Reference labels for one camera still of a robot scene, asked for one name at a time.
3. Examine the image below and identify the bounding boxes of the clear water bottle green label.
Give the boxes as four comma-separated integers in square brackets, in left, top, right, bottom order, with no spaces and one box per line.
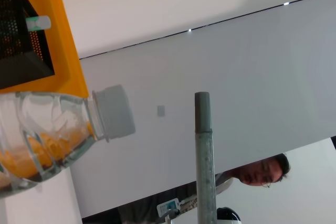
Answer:
[0,84,137,198]

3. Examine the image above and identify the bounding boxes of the grey marker pen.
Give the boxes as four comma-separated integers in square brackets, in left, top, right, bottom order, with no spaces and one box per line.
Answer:
[194,91,218,224]

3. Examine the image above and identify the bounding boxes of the green and white pen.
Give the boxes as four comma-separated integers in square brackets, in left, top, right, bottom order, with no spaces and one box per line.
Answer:
[25,15,51,31]

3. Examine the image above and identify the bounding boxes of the black mesh pen holder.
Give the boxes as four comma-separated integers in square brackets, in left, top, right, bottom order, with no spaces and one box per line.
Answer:
[0,0,56,90]

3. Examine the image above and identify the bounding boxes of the yellow plastic bin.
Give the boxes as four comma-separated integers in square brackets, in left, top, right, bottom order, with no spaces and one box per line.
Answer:
[0,0,89,97]

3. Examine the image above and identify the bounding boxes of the man with glasses grey shirt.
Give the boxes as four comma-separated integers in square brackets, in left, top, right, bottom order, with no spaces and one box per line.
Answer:
[117,153,291,224]

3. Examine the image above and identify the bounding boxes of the small white humanoid robot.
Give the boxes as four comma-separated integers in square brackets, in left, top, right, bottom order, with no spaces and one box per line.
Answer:
[216,206,242,224]

